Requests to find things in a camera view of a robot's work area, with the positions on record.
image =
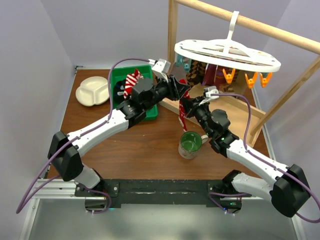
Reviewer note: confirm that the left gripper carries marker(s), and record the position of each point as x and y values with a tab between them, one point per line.
175	89

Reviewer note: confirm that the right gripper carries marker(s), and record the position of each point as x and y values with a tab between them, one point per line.
191	105

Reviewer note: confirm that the red white patterned sock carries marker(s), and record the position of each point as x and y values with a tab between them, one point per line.
182	112

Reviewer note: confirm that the red white striped sock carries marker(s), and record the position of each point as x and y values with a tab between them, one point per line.
130	82

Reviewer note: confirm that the white round clip hanger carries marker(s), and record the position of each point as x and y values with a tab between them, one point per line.
228	53

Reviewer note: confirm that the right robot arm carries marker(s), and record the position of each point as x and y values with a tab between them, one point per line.
286	185

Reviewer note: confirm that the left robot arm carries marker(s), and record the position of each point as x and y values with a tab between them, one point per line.
66	150

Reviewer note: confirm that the argyle brown sock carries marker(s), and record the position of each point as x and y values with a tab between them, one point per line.
196	73

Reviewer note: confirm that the green enamel mug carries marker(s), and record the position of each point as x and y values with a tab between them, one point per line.
190	143

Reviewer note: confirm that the maroon sock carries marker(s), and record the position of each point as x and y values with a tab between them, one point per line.
213	76

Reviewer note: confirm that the orange clothes peg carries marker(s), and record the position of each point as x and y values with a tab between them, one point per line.
265	78
229	76
251	80

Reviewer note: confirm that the wooden rack base tray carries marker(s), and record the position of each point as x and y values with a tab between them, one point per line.
236	110

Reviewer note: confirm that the black sock in bin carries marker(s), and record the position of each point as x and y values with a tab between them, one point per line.
118	91

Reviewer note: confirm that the green plastic bin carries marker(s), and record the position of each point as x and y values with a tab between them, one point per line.
121	73

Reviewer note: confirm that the white divided plate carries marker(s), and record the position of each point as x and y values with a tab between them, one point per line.
93	91

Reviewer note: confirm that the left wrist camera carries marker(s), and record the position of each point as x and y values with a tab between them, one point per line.
161	68

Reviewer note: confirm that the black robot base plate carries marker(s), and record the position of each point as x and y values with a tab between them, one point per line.
164	192

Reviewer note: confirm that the wooden rack frame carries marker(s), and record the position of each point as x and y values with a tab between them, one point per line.
268	30

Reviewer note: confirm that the aluminium frame rail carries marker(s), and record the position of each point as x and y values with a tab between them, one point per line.
55	213

